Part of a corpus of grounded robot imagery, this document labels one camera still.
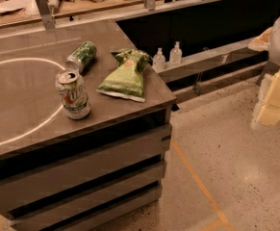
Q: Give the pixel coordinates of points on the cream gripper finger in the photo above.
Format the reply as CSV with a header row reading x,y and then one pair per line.
x,y
260,43
267,110

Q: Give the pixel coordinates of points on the white 7up soda can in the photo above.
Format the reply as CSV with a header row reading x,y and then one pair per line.
x,y
72,91

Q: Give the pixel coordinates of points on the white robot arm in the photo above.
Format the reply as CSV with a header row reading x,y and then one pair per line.
x,y
274,47

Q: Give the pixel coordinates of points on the green soda can lying down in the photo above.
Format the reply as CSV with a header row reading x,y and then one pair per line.
x,y
81,56

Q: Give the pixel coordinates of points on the clear bottle right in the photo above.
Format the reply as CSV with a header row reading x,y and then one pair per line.
x,y
175,56

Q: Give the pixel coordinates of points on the clear bottle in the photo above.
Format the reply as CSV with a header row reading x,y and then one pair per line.
x,y
175,56
159,60

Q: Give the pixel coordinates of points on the clear bottle left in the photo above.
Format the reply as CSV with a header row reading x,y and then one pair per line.
x,y
159,60

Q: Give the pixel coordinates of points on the green chip bag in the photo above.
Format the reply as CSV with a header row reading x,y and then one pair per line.
x,y
126,81

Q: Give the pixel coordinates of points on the grey slatted table cabinet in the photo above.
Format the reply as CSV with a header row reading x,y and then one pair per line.
x,y
60,174

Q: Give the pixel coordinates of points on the white papers on workbench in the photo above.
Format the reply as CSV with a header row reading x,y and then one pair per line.
x,y
10,6

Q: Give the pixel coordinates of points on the metal bracket post left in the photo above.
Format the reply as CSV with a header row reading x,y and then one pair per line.
x,y
46,17

